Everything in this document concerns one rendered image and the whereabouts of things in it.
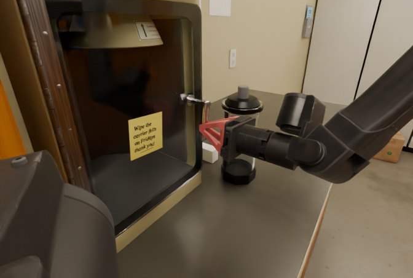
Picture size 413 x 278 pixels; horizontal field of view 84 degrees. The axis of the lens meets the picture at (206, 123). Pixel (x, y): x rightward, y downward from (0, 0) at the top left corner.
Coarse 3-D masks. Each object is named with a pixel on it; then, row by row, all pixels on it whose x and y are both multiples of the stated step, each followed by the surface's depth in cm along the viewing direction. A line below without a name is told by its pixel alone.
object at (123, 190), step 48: (48, 0) 25; (96, 0) 30; (144, 0) 35; (96, 48) 31; (144, 48) 37; (192, 48) 47; (96, 96) 33; (144, 96) 40; (96, 144) 34; (192, 144) 55; (96, 192) 36; (144, 192) 45
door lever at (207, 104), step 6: (192, 96) 50; (186, 102) 49; (192, 102) 49; (198, 102) 48; (204, 102) 47; (210, 102) 47; (204, 108) 47; (204, 114) 47; (204, 120) 48; (204, 138) 49
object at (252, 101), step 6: (240, 90) 57; (246, 90) 57; (234, 96) 60; (240, 96) 58; (246, 96) 58; (252, 96) 60; (228, 102) 58; (234, 102) 56; (240, 102) 56; (246, 102) 55; (252, 102) 56; (258, 102) 57
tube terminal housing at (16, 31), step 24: (0, 0) 26; (168, 0) 40; (192, 0) 45; (0, 24) 29; (0, 48) 32; (24, 48) 26; (24, 72) 29; (24, 96) 32; (24, 120) 36; (48, 120) 29; (48, 144) 32; (144, 216) 48; (120, 240) 44
